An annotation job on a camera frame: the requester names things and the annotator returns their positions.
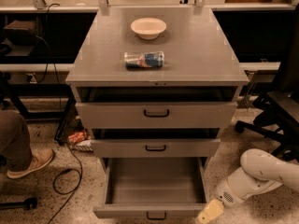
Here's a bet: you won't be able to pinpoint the black office chair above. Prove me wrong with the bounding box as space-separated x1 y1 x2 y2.
235 5 299 161

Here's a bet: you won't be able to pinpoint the tan shoe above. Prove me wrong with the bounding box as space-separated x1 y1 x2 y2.
7 148 55 179

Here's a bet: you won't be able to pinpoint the grey drawer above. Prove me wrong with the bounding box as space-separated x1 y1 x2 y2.
93 157 209 220
75 87 236 129
91 129 221 158

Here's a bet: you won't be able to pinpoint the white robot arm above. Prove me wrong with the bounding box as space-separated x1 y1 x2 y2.
195 148 299 224

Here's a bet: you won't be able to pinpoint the grey top drawer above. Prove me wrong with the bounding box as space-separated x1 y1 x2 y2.
75 87 236 129

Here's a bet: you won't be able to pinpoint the orange snack packet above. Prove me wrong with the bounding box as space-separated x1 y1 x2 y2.
68 131 88 144

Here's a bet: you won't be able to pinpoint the grey metal drawer cabinet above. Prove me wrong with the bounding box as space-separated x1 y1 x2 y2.
65 6 249 161

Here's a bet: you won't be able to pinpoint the black chair base wheel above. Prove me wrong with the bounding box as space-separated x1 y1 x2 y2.
0 198 37 211

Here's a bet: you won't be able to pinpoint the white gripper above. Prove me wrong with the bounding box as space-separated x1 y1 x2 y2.
195 178 244 224

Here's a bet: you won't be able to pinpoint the blue silver soda can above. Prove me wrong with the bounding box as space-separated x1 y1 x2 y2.
124 51 164 69

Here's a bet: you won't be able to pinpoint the grey middle drawer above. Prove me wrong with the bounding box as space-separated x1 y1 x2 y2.
91 129 221 158

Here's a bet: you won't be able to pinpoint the white paper bowl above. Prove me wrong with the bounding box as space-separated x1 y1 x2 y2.
131 18 167 40

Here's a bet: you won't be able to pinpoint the person leg brown trousers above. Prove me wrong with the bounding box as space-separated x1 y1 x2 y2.
0 111 32 172

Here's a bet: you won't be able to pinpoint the black floor cable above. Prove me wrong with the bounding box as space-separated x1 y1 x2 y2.
34 3 84 224

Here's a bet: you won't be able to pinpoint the grey bottom drawer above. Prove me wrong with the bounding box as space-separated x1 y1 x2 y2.
93 157 209 220

